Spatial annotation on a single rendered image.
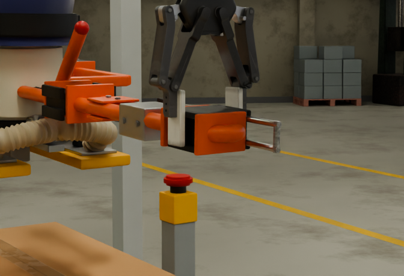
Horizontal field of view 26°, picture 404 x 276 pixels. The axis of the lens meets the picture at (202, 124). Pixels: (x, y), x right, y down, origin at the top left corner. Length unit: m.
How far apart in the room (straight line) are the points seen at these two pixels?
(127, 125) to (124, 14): 3.35
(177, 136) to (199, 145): 0.04
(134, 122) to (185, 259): 0.96
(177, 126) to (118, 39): 3.49
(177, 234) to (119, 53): 2.56
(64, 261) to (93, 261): 0.05
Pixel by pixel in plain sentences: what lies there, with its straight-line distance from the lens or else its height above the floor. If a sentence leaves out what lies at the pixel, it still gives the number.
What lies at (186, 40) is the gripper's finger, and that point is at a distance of 1.08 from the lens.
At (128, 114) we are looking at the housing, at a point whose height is 1.27.
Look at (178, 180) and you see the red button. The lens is 2.06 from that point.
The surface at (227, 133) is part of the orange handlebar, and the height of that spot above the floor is 1.26.
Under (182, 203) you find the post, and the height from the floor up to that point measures 0.98.
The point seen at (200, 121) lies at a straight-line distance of 1.05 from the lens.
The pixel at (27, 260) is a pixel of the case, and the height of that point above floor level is 0.95.
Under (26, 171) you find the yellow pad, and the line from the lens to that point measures 1.47.
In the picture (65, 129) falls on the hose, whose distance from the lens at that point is 1.47.
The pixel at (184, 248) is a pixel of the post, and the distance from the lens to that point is 2.11.
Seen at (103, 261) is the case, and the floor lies 0.95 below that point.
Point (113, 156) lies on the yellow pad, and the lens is 1.54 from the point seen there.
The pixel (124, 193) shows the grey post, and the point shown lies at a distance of 4.62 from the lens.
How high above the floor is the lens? 1.38
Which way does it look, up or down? 6 degrees down
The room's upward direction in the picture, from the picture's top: straight up
